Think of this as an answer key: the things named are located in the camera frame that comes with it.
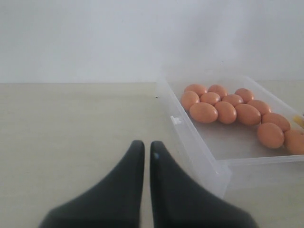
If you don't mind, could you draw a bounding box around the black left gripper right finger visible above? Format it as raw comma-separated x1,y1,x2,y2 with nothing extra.
150,141,258,228

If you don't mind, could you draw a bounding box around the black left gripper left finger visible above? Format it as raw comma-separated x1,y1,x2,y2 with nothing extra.
40,140,145,228

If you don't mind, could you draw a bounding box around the clear plastic storage box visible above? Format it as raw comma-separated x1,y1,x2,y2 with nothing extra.
157,70,304,198

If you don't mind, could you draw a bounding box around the brown egg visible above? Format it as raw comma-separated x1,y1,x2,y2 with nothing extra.
200,92,221,106
247,99,272,116
261,113,291,132
208,84,228,99
235,88,254,104
184,84,208,97
190,103,218,124
284,130,304,155
221,94,244,107
235,104,261,126
180,91,200,111
214,101,237,124
257,123,285,149

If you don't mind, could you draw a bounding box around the yellow plastic egg tray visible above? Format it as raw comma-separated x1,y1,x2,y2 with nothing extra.
293,115,304,128

